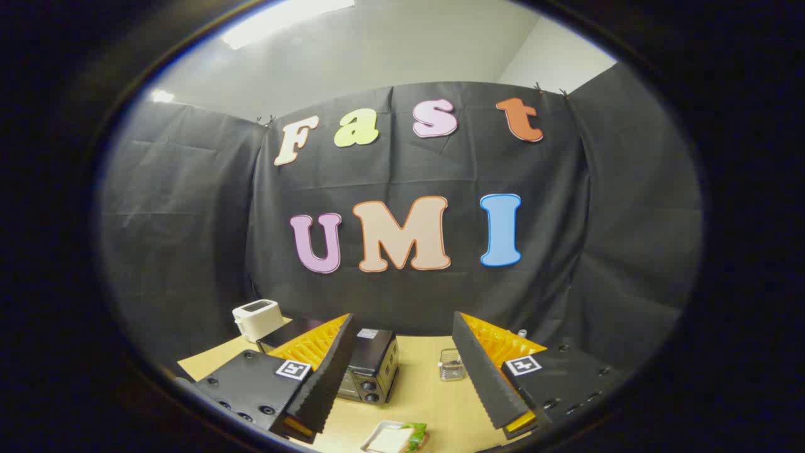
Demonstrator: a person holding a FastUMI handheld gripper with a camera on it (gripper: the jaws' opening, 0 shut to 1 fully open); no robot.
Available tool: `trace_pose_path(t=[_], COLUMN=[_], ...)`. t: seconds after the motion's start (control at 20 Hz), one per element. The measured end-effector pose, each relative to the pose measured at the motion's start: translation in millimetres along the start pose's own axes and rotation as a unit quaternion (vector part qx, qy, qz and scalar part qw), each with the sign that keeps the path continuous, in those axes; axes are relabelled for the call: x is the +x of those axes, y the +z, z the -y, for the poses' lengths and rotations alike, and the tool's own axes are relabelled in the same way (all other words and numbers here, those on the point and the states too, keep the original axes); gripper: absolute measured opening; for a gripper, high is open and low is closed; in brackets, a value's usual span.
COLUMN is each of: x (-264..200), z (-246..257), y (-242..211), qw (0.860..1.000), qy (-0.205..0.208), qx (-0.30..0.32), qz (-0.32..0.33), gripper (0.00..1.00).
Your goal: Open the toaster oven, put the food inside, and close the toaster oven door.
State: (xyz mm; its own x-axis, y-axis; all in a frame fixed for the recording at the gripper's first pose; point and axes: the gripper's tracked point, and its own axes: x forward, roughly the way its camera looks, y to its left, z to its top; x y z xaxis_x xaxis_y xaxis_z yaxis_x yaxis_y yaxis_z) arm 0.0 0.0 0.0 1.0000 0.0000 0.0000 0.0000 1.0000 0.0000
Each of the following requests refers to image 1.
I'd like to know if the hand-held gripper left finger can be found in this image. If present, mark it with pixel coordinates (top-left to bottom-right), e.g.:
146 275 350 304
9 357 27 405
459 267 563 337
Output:
189 313 360 444

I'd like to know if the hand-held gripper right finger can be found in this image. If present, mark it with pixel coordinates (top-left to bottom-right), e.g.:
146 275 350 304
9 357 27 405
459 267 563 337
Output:
452 311 623 440

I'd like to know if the black toaster oven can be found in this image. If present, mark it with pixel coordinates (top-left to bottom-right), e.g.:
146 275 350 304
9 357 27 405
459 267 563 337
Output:
336 327 401 404

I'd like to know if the bread and lettuce sandwich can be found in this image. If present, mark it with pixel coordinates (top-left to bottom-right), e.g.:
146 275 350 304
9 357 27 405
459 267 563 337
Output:
368 423 431 453

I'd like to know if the white pop-up toaster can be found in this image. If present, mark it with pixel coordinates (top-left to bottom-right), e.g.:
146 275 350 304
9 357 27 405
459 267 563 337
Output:
232 299 285 344

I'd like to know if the white rectangular plate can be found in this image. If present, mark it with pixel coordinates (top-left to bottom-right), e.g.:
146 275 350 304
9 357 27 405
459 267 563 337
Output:
360 420 409 453

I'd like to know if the black backdrop cloth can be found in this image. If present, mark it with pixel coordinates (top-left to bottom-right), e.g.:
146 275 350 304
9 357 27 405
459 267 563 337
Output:
99 63 704 378

